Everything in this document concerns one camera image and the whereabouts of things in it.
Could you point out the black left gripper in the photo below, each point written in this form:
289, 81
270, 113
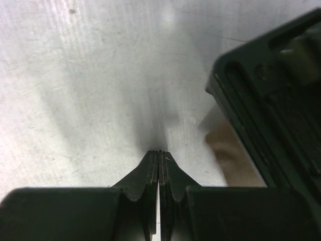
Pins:
269, 90

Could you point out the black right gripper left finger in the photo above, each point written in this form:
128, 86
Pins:
124, 211

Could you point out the tan sock with striped cuff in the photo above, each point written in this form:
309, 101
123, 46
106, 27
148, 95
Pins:
236, 165

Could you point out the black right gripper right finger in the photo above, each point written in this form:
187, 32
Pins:
189, 211

